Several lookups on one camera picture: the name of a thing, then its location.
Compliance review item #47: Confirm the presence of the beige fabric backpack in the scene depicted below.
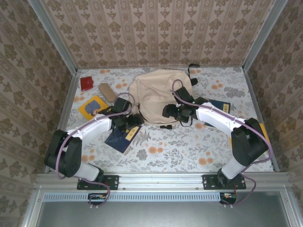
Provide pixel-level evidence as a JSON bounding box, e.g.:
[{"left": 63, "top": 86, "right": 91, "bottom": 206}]
[{"left": 129, "top": 63, "right": 198, "bottom": 130}]

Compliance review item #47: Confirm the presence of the tan glasses case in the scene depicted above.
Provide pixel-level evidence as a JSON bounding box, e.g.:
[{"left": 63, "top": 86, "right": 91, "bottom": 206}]
[{"left": 98, "top": 83, "right": 116, "bottom": 105}]

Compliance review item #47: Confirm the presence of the navy blue book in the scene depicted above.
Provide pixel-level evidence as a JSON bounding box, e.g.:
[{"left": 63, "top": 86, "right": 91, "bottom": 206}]
[
  {"left": 105, "top": 125, "right": 143, "bottom": 156},
  {"left": 203, "top": 99, "right": 232, "bottom": 128}
]

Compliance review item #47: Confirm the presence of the red wallet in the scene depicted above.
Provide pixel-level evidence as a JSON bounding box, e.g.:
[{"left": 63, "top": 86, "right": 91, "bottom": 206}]
[{"left": 80, "top": 77, "right": 94, "bottom": 92}]

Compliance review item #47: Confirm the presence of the floral tablecloth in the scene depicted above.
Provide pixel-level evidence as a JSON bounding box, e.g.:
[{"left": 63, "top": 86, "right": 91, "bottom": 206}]
[{"left": 54, "top": 67, "right": 275, "bottom": 173}]

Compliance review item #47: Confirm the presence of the grey metal panel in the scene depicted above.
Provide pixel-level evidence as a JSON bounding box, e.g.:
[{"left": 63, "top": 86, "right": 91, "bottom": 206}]
[{"left": 35, "top": 201, "right": 292, "bottom": 227}]

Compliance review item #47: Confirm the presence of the aluminium side rail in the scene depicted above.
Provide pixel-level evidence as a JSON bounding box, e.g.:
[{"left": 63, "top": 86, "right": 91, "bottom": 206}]
[
  {"left": 243, "top": 68, "right": 280, "bottom": 172},
  {"left": 45, "top": 70, "right": 82, "bottom": 173}
]

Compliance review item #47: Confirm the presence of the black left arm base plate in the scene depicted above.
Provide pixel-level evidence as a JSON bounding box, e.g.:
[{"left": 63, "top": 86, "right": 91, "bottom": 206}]
[{"left": 77, "top": 175, "right": 119, "bottom": 191}]

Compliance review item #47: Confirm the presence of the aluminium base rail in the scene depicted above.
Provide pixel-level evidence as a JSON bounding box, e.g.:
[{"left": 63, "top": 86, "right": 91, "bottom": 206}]
[{"left": 35, "top": 172, "right": 291, "bottom": 190}]

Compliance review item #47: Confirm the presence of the grey slotted cable duct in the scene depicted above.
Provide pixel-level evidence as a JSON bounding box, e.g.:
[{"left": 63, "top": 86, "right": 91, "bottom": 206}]
[{"left": 44, "top": 192, "right": 222, "bottom": 202}]

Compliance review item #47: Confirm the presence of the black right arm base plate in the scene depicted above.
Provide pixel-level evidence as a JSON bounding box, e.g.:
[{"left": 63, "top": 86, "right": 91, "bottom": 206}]
[{"left": 202, "top": 174, "right": 247, "bottom": 191}]

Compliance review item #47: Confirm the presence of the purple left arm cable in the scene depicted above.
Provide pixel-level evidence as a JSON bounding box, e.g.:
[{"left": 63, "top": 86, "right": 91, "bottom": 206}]
[{"left": 55, "top": 92, "right": 135, "bottom": 209}]

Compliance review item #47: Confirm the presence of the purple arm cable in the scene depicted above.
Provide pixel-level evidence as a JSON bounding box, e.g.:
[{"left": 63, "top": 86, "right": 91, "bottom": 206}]
[
  {"left": 171, "top": 79, "right": 273, "bottom": 206},
  {"left": 55, "top": 92, "right": 135, "bottom": 209}
]

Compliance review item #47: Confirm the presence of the black cable connector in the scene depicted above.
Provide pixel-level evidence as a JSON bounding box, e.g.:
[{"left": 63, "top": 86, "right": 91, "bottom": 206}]
[
  {"left": 87, "top": 192, "right": 107, "bottom": 206},
  {"left": 219, "top": 192, "right": 237, "bottom": 205}
]

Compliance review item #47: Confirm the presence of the aluminium corner post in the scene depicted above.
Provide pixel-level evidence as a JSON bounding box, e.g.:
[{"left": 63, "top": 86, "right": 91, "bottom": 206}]
[
  {"left": 242, "top": 0, "right": 288, "bottom": 71},
  {"left": 27, "top": 0, "right": 79, "bottom": 74}
]

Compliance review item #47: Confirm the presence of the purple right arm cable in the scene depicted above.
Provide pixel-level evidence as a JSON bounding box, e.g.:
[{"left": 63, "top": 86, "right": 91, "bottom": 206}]
[{"left": 171, "top": 79, "right": 273, "bottom": 206}]

